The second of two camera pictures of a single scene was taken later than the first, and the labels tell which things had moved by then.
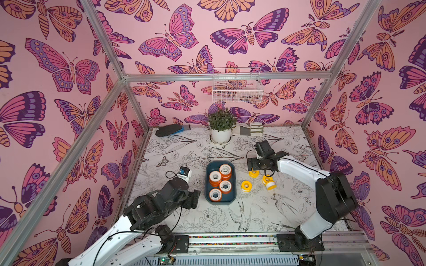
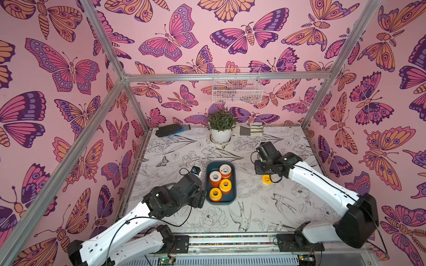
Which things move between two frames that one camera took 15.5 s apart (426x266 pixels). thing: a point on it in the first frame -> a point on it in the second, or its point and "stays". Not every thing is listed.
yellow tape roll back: [254, 174] -> [266, 180]
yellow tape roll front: [246, 185] -> [225, 186]
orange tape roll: [215, 178] stays
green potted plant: [222, 120] stays
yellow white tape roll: [268, 182] -> [213, 198]
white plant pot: [221, 136] stays
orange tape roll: [226, 171] stays
